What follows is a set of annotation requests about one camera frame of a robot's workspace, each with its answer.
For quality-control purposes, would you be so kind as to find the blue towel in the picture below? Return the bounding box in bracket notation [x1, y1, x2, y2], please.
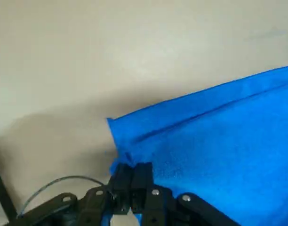
[106, 64, 288, 226]

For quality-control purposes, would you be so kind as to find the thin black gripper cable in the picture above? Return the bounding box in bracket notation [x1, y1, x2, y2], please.
[16, 175, 112, 217]

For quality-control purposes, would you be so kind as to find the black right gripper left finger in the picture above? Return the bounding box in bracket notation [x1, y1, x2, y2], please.
[4, 163, 135, 226]

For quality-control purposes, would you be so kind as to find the black wire cup rack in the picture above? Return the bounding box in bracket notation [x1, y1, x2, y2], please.
[0, 162, 17, 222]

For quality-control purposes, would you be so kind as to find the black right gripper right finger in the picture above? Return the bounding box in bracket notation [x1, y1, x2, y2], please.
[131, 161, 240, 226]

